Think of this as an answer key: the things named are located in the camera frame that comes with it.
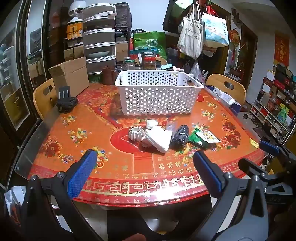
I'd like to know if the red wall scroll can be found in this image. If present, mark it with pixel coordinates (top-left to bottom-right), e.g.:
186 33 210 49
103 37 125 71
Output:
274 32 290 66

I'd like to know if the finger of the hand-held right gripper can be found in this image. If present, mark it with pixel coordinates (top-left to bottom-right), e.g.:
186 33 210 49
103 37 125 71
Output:
238 158 278 183
258 140 296 163

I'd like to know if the white cloth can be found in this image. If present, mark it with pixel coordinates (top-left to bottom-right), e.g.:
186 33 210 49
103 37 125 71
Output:
141 127 173 153

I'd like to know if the wooden chair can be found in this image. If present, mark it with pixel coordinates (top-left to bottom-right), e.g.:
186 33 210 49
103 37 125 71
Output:
205 74 247 106
32 78 58 121

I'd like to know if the grey tiered storage tower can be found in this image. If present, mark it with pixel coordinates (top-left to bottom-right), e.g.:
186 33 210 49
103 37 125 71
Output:
82 3 116 75

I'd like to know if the white perforated plastic basket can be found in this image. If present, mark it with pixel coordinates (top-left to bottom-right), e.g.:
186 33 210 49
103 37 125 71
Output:
114 70 205 115

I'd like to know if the cluttered shelf unit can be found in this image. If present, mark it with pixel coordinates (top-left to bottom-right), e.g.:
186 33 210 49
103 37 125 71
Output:
251 64 296 139

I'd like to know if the dark glass cabinet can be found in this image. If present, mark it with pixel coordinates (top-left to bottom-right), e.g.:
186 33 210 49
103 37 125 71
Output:
0 0 55 149

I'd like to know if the white pumpkin-shaped soft toy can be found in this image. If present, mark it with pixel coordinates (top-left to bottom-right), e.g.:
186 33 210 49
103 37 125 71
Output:
128 127 146 141

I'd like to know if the blue and white tote bag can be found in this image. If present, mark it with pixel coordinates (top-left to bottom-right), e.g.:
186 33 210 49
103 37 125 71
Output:
202 11 229 48

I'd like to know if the brown ceramic cup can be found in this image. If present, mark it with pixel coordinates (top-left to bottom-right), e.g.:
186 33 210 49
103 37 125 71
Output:
102 66 114 85

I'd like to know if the red floral tablecloth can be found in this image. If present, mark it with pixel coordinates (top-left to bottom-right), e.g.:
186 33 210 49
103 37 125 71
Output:
30 82 266 208

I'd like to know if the white fan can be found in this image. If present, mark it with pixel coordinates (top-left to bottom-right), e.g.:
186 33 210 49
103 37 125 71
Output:
68 0 87 18

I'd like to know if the green shopping bag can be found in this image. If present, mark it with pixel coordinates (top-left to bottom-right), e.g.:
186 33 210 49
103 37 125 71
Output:
133 31 167 61

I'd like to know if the beige canvas tote bag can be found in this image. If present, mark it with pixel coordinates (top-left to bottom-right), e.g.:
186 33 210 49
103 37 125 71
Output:
178 5 204 59

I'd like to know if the white paper sheet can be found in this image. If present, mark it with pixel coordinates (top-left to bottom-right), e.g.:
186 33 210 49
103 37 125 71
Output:
209 87 236 105

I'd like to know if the green packet with white label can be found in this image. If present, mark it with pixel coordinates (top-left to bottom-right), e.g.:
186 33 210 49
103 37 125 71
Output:
188 127 221 149

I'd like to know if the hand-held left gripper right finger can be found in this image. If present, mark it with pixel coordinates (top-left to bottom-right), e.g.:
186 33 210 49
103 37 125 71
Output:
193 151 270 241

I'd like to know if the glass jar with dark lid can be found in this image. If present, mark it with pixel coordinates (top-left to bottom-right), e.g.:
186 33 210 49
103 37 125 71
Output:
142 51 156 70

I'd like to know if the black clamp holder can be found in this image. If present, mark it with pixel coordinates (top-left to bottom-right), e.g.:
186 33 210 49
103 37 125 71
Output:
55 86 78 113

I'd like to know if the black patterned packet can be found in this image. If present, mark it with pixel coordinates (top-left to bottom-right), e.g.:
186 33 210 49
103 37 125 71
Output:
170 124 189 149

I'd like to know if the small cardboard box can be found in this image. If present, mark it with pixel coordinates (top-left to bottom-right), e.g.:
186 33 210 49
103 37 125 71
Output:
116 42 129 62

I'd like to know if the large cardboard box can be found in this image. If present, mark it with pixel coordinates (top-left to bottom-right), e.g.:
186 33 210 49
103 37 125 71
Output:
48 56 90 98

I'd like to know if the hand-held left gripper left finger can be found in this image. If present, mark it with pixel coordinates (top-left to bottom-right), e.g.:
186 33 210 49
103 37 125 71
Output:
22 149 102 241

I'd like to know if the white plastic bag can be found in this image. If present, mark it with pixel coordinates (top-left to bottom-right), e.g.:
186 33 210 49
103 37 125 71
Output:
5 185 26 216

